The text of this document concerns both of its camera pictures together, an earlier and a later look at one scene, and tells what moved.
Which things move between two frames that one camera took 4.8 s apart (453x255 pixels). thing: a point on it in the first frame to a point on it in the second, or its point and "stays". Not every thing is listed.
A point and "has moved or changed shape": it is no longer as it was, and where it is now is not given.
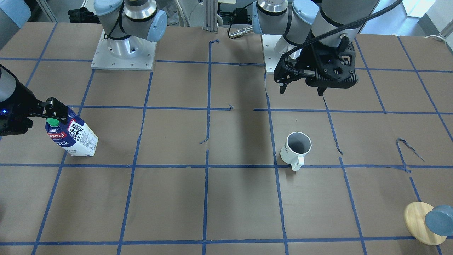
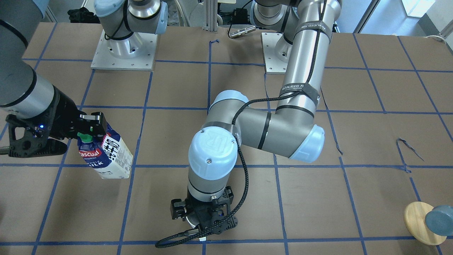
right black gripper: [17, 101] to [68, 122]
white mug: [297, 144] has moved or changed shape
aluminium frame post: [210, 8] stays
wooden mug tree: [414, 213] stays
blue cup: [441, 220] stays
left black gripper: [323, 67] to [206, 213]
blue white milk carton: [75, 136] has moved or changed shape
